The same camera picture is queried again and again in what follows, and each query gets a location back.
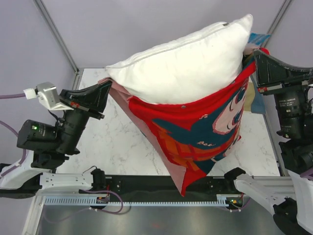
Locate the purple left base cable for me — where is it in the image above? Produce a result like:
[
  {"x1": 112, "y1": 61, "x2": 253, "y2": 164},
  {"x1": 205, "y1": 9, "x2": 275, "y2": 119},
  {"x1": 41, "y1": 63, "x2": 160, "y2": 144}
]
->
[{"x1": 44, "y1": 189, "x2": 124, "y2": 225}]

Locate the right aluminium frame post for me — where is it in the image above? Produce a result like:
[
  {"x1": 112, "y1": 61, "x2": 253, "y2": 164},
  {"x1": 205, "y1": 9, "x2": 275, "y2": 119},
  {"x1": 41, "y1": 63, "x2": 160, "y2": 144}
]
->
[{"x1": 262, "y1": 0, "x2": 294, "y2": 47}]

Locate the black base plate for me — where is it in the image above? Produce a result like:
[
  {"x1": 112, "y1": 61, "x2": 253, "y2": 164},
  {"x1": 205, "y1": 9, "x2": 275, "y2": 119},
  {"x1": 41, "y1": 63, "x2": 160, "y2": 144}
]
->
[{"x1": 91, "y1": 175, "x2": 241, "y2": 202}]

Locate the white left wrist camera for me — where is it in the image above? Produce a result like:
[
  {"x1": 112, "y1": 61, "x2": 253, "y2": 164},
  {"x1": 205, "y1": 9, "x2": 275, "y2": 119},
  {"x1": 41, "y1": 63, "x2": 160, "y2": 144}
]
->
[{"x1": 23, "y1": 82, "x2": 73, "y2": 111}]

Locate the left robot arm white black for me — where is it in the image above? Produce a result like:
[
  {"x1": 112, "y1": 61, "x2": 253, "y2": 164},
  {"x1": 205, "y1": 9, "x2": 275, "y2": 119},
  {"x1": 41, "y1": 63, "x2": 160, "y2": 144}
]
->
[{"x1": 0, "y1": 79, "x2": 112, "y2": 199}]

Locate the white pillow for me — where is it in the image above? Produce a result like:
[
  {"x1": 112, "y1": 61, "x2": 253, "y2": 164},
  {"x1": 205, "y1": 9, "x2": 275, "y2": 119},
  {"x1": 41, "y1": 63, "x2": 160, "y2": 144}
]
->
[{"x1": 106, "y1": 14, "x2": 253, "y2": 104}]

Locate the red patterned pillowcase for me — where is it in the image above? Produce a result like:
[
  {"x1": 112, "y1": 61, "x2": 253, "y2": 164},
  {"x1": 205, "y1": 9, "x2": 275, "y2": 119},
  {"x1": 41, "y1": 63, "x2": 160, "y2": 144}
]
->
[{"x1": 110, "y1": 55, "x2": 256, "y2": 195}]

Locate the left aluminium frame post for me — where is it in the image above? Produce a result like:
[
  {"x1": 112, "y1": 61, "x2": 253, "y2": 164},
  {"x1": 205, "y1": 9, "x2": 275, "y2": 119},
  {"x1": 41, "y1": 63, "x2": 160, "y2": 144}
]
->
[{"x1": 33, "y1": 0, "x2": 79, "y2": 75}]

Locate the aluminium front rail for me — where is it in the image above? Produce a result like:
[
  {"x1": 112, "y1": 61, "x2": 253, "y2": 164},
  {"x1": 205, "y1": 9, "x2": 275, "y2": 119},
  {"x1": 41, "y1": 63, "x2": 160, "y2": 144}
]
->
[{"x1": 253, "y1": 176, "x2": 293, "y2": 192}]

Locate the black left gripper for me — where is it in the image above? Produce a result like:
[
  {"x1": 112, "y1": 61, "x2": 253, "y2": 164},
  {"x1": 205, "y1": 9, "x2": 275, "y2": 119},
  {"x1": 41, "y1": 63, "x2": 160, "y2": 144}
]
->
[{"x1": 53, "y1": 79, "x2": 112, "y2": 155}]

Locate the blue beige checkered pillow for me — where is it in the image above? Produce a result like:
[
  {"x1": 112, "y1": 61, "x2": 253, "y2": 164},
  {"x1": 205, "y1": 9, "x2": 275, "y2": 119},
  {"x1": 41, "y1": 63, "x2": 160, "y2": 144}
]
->
[{"x1": 244, "y1": 77, "x2": 266, "y2": 115}]

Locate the aluminium frame post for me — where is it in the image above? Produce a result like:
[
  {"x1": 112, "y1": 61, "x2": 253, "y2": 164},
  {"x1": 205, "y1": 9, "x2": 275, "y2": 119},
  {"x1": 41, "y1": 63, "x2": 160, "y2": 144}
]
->
[
  {"x1": 262, "y1": 0, "x2": 294, "y2": 47},
  {"x1": 33, "y1": 0, "x2": 79, "y2": 75}
]

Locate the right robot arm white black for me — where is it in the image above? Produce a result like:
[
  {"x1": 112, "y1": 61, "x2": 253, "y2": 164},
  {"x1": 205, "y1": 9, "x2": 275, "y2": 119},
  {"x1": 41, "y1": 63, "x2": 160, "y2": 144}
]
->
[{"x1": 223, "y1": 49, "x2": 313, "y2": 235}]

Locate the white slotted cable duct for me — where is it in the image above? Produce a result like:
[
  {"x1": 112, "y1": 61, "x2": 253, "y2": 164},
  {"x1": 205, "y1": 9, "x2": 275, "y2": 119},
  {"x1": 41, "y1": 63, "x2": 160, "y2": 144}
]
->
[{"x1": 43, "y1": 194, "x2": 252, "y2": 207}]

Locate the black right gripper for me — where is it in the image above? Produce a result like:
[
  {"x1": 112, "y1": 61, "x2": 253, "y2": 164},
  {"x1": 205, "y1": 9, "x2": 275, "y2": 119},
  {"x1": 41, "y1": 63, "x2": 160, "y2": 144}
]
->
[{"x1": 255, "y1": 47, "x2": 313, "y2": 137}]

